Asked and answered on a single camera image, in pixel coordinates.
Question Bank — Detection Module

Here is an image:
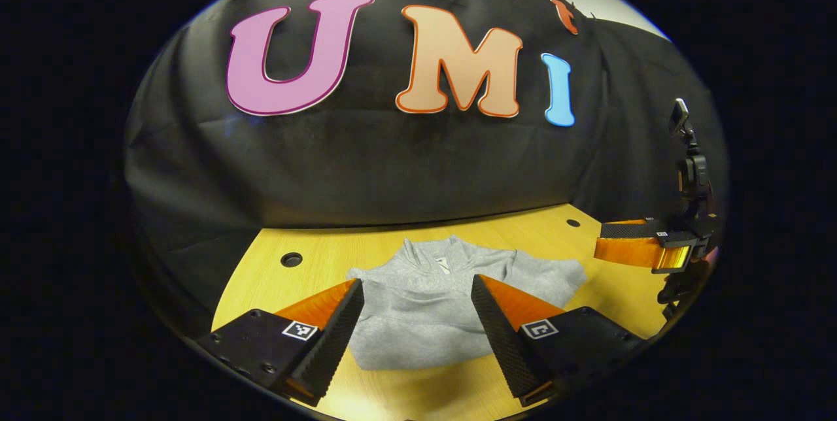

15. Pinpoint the black backdrop cloth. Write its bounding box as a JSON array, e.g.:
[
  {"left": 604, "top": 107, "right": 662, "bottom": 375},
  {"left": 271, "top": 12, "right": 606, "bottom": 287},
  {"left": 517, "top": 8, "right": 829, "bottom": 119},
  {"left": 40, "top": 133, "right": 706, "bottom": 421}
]
[{"left": 124, "top": 0, "right": 730, "bottom": 337}]

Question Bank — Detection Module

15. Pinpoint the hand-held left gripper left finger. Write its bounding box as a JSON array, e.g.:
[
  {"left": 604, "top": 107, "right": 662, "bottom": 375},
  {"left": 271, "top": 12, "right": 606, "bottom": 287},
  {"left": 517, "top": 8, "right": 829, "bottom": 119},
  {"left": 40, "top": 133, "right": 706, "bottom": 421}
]
[{"left": 195, "top": 278, "right": 365, "bottom": 407}]

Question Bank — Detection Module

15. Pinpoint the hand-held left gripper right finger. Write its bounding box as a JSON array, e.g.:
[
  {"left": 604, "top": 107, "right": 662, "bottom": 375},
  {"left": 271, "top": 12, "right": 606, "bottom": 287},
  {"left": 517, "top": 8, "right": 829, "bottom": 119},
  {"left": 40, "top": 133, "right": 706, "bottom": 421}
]
[{"left": 471, "top": 274, "right": 646, "bottom": 407}]

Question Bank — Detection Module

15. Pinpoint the grey sweatshirt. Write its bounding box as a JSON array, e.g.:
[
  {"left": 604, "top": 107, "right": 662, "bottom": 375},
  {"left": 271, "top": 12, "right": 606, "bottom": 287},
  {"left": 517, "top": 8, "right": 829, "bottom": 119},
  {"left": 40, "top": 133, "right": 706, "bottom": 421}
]
[{"left": 345, "top": 235, "right": 588, "bottom": 371}]

